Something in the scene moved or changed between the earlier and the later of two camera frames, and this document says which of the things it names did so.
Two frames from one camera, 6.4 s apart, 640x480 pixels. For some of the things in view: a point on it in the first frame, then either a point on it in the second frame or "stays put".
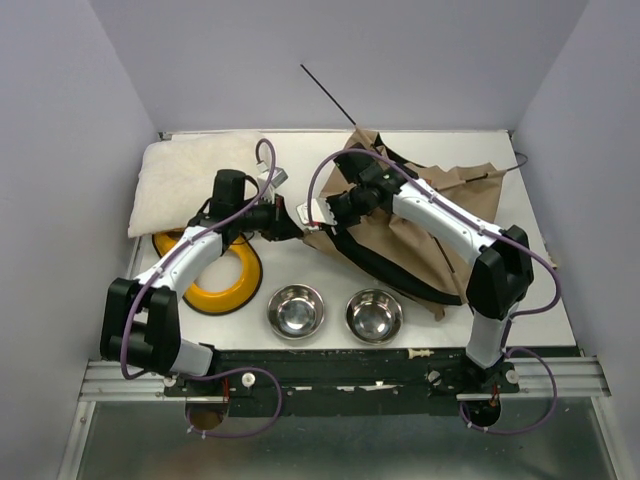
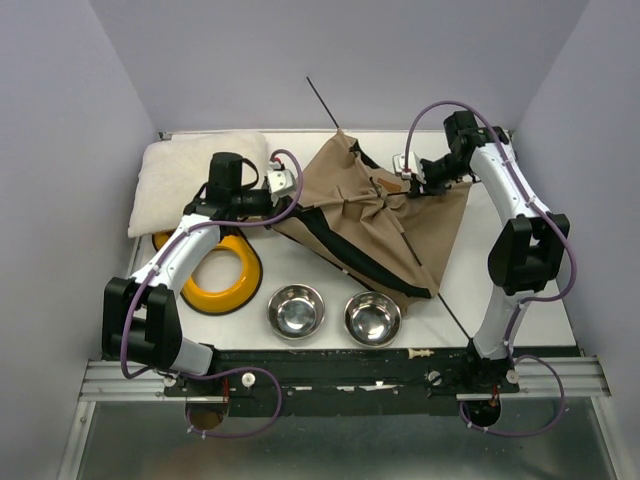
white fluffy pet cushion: (176, 177) stays put
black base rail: (337, 382) stays put
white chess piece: (420, 353) stays put
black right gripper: (340, 224) → (431, 188)
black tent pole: (329, 95) → (401, 234)
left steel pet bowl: (295, 311) stays put
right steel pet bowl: (374, 316) stays put
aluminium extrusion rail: (107, 381) stays put
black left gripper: (282, 226) → (269, 204)
